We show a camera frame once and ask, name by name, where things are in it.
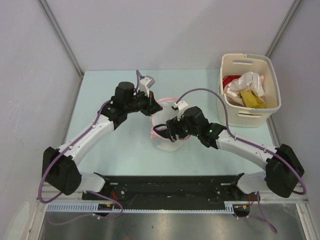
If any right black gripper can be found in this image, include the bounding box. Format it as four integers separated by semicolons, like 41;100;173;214
165;115;200;143

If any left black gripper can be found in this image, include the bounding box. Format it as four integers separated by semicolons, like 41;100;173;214
125;89;163;117

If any white mesh laundry bag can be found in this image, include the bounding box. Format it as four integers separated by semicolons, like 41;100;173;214
150;98;190;153

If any dark navy bra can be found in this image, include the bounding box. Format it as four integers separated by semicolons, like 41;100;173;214
152;123;169;139

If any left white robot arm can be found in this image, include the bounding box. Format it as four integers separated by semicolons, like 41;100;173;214
41;76;163;200

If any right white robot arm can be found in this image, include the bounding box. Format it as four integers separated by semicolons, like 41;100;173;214
166;106;305;201

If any cream plastic laundry basket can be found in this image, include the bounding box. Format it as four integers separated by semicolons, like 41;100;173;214
217;53;282;128

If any red garment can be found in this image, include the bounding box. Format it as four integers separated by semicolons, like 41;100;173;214
222;75;241;88

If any yellow garment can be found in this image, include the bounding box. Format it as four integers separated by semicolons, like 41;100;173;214
240;91;267;109

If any white crumpled garment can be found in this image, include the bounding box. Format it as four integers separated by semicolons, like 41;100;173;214
223;71;266;108

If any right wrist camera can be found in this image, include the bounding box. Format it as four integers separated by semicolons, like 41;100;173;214
171;100;189;121

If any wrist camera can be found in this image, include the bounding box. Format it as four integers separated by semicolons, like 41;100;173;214
138;75;156;97
171;100;189;121

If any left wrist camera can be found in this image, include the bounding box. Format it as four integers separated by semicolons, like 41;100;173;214
138;75;156;97

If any aluminium frame rail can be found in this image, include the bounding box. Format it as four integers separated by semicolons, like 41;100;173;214
257;186;310;205

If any white slotted cable duct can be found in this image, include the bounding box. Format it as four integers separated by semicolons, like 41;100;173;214
46;202;234;214

